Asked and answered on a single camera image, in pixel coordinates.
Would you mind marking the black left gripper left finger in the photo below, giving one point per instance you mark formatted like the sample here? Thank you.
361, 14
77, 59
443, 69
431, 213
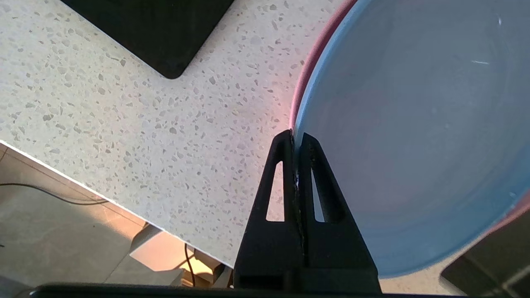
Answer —
269, 252

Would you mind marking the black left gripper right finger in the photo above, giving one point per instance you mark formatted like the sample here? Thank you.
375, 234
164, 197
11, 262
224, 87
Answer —
339, 256

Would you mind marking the black glass cooktop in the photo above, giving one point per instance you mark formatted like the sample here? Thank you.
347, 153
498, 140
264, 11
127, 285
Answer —
157, 29

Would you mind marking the beige cardboard box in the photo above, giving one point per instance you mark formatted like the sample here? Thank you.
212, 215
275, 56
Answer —
174, 252

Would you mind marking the blue plate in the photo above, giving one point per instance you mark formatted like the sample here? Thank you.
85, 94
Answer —
414, 124

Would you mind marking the pink plate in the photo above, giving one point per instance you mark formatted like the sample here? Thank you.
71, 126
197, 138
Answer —
304, 78

